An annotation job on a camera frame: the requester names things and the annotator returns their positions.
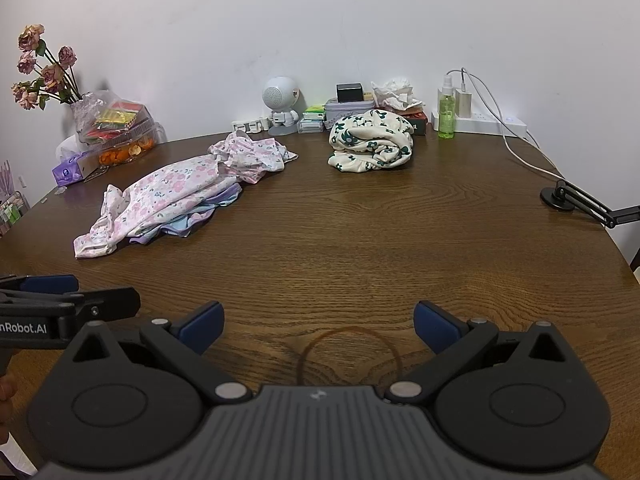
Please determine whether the purple tissue pack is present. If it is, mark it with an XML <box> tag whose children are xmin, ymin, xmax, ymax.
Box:
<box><xmin>51</xmin><ymin>152</ymin><xmax>101</xmax><ymax>186</ymax></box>

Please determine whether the white plastic bag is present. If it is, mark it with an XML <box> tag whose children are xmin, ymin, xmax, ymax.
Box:
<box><xmin>55</xmin><ymin>135</ymin><xmax>88</xmax><ymax>161</ymax></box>

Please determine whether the crumpled clear plastic bag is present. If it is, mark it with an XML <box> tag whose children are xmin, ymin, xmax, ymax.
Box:
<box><xmin>70</xmin><ymin>90</ymin><xmax>123</xmax><ymax>143</ymax></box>

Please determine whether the white power strip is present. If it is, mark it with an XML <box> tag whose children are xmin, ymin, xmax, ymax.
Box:
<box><xmin>431</xmin><ymin>111</ymin><xmax>528</xmax><ymax>137</ymax></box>

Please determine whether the clear box with orange contents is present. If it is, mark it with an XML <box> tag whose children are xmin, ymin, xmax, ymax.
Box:
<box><xmin>97</xmin><ymin>132</ymin><xmax>158</xmax><ymax>167</ymax></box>

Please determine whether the cream green print garment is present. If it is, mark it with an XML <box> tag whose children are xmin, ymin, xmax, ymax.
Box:
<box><xmin>327</xmin><ymin>109</ymin><xmax>416</xmax><ymax>173</ymax></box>

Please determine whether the clear box of colourful packets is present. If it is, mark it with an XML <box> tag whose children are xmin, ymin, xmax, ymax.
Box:
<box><xmin>77</xmin><ymin>102</ymin><xmax>161</xmax><ymax>148</ymax></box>

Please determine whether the crumpled white tissue paper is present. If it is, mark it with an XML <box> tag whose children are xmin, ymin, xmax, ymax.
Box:
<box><xmin>371</xmin><ymin>77</ymin><xmax>426</xmax><ymax>111</ymax></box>

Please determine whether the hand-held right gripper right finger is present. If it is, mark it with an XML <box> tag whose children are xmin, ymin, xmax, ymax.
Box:
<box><xmin>382</xmin><ymin>300</ymin><xmax>571</xmax><ymax>406</ymax></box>

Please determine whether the dried rose bouquet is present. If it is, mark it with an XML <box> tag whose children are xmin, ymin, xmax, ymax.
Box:
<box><xmin>11</xmin><ymin>24</ymin><xmax>83</xmax><ymax>111</ymax></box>

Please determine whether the grey tin box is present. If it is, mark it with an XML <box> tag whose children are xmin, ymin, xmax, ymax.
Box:
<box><xmin>324</xmin><ymin>99</ymin><xmax>376</xmax><ymax>128</ymax></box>

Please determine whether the white charging cable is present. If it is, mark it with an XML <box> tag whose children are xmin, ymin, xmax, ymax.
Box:
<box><xmin>446</xmin><ymin>66</ymin><xmax>566</xmax><ymax>179</ymax></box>

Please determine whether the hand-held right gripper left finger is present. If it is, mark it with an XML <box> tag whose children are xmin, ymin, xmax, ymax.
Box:
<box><xmin>65</xmin><ymin>301</ymin><xmax>253</xmax><ymax>407</ymax></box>

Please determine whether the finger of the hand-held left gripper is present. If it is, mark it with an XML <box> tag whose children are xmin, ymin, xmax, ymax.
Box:
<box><xmin>0</xmin><ymin>274</ymin><xmax>79</xmax><ymax>295</ymax></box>
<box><xmin>0</xmin><ymin>287</ymin><xmax>142</xmax><ymax>334</ymax></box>

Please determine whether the pink floral garment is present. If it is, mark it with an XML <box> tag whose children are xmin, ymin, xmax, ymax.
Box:
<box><xmin>74</xmin><ymin>131</ymin><xmax>299</xmax><ymax>260</ymax></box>

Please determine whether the pastel blue pink garment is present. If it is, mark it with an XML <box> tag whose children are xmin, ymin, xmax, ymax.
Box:
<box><xmin>129</xmin><ymin>182</ymin><xmax>243</xmax><ymax>245</ymax></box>

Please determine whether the small white adapter strip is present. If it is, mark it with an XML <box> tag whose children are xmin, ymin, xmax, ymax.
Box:
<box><xmin>231</xmin><ymin>117</ymin><xmax>271</xmax><ymax>133</ymax></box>

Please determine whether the person's left hand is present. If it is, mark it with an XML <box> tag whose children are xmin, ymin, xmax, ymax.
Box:
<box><xmin>0</xmin><ymin>376</ymin><xmax>19</xmax><ymax>416</ymax></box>

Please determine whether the white robot-shaped speaker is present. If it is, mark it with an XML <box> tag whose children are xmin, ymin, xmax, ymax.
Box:
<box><xmin>262</xmin><ymin>76</ymin><xmax>303</xmax><ymax>136</ymax></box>

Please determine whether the green spray bottle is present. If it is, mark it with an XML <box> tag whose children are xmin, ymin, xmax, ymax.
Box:
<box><xmin>438</xmin><ymin>74</ymin><xmax>457</xmax><ymax>139</ymax></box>

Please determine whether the white charger plug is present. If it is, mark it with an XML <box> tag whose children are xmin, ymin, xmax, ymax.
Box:
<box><xmin>454</xmin><ymin>67</ymin><xmax>473</xmax><ymax>120</ymax></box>

